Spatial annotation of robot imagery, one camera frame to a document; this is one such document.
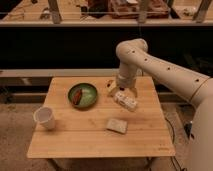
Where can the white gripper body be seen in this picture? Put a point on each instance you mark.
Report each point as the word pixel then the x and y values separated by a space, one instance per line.
pixel 125 82

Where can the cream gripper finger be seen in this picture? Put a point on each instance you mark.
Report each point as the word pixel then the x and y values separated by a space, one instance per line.
pixel 134 91
pixel 112 88

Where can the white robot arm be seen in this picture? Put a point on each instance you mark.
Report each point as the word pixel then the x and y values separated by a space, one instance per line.
pixel 194 87

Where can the green round plate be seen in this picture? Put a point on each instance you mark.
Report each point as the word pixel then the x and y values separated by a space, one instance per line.
pixel 88 98

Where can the red sausage on plate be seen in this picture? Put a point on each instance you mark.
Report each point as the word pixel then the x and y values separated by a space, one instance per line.
pixel 77 97

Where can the beige sponge block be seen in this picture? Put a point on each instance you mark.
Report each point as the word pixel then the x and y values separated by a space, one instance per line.
pixel 117 125

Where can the wooden table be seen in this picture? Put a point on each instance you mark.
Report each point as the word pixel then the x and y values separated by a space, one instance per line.
pixel 83 133

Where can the brown tray on shelf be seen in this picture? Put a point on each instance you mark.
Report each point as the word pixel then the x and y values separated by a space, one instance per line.
pixel 130 8

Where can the white paper cup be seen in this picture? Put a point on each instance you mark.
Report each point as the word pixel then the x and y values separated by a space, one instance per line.
pixel 44 117

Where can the wooden workbench shelf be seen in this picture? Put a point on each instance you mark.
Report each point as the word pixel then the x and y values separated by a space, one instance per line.
pixel 95 13

